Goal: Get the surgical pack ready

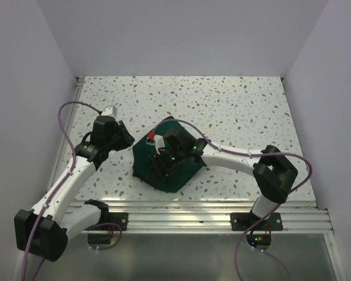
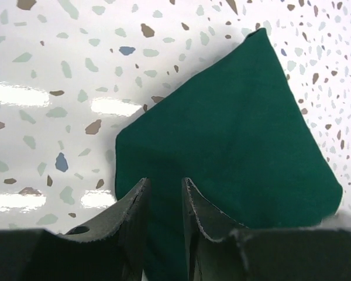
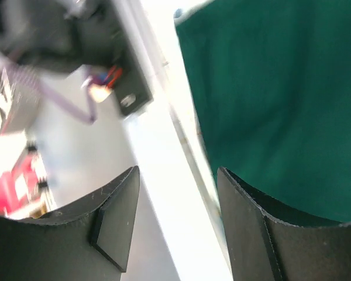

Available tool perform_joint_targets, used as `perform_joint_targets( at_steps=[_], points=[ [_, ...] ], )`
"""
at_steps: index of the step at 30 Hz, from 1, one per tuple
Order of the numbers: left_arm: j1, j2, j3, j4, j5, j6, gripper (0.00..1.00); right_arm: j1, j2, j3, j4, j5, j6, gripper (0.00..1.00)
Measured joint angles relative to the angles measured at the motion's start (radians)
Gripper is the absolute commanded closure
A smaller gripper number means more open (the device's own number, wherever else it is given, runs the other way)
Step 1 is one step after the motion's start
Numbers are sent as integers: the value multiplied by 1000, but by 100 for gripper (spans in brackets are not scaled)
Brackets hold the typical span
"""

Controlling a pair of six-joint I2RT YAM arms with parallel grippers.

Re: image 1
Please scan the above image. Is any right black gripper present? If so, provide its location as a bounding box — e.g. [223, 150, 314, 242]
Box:
[149, 147, 185, 184]

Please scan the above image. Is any green surgical cloth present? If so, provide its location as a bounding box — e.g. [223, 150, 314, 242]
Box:
[132, 116, 204, 193]

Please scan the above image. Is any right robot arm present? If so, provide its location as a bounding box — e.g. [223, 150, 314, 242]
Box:
[146, 128, 298, 230]

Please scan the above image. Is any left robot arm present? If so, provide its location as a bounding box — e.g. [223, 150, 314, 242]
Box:
[14, 114, 134, 262]

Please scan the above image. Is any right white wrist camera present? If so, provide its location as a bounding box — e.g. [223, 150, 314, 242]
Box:
[146, 132, 166, 154]

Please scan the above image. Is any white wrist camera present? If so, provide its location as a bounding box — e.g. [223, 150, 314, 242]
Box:
[146, 132, 166, 154]
[101, 105, 118, 118]

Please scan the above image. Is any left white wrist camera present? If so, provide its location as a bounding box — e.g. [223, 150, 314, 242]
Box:
[101, 105, 118, 118]

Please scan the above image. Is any aluminium front rail frame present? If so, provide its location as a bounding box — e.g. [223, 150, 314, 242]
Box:
[106, 200, 333, 234]

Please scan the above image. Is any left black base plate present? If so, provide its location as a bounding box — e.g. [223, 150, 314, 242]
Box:
[99, 207, 129, 231]

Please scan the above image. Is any aluminium left side rail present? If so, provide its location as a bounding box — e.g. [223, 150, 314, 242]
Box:
[43, 76, 85, 195]

